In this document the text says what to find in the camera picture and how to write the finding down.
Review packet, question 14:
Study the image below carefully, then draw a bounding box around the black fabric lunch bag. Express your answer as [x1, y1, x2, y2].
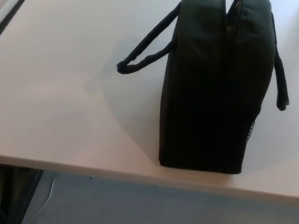
[107, 0, 299, 181]

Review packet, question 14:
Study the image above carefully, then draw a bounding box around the thin white floor cable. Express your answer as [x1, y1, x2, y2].
[24, 170, 56, 222]

